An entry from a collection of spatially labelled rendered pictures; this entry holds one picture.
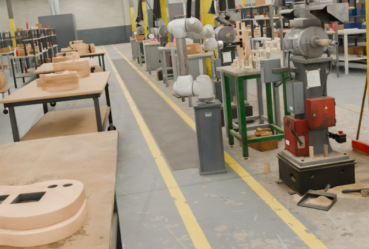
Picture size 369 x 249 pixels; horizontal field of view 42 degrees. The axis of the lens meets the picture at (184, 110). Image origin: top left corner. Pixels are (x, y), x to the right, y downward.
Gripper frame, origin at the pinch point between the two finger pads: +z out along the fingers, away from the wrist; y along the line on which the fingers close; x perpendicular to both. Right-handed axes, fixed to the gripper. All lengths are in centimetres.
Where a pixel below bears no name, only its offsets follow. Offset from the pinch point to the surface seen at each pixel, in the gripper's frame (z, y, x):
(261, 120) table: 43, -81, -105
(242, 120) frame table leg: -11, 26, -79
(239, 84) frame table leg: -11.2, 26.0, -40.8
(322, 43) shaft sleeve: 23, 153, 3
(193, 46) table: 7, -335, -17
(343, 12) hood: 36, 163, 25
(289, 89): 5, 123, -36
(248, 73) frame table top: -1.3, 26.5, -30.9
